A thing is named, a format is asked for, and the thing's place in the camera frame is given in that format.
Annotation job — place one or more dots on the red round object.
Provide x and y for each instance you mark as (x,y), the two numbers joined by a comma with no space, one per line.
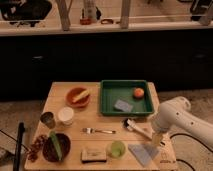
(85,21)

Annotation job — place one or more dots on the brown ring object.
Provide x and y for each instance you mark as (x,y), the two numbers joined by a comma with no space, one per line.
(107,21)

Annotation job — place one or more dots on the black pole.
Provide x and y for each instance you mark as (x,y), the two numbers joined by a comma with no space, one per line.
(16,162)

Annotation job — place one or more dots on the silver fork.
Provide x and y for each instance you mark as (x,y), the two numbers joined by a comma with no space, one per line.
(92,130)

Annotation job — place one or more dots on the grey folded cloth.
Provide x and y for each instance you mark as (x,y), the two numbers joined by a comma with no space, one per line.
(144,153)

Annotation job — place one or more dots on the orange fruit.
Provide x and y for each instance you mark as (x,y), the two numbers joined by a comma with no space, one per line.
(138,93)

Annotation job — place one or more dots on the green plastic cup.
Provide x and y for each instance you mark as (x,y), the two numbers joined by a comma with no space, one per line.
(116,149)

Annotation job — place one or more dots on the green cucumber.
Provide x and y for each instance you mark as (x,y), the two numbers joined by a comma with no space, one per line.
(56,144)

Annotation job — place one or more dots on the dark brown bowl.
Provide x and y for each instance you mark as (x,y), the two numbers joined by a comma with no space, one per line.
(49,152)

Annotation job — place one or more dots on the wooden table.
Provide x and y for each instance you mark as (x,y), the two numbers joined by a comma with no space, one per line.
(91,117)

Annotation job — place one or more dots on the metal cup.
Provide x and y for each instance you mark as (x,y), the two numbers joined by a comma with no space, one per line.
(47,118)

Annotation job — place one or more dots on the green plastic tray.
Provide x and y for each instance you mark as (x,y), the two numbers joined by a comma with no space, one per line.
(113,91)

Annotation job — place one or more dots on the yellow banana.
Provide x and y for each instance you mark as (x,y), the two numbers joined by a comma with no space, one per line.
(80,96)

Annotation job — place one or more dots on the wooden block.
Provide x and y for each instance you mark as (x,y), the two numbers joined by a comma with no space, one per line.
(93,155)

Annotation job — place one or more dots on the white paper cup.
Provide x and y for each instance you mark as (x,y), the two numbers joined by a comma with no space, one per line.
(66,115)

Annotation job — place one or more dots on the orange bowl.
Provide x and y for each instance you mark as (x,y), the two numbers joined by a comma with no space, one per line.
(72,93)

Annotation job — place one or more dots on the grey sponge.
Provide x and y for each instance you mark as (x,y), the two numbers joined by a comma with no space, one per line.
(123,106)

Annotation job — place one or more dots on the black chair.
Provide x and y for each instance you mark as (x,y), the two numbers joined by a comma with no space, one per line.
(30,12)

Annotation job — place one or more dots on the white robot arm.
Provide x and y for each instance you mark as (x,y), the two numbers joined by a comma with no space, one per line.
(176,111)

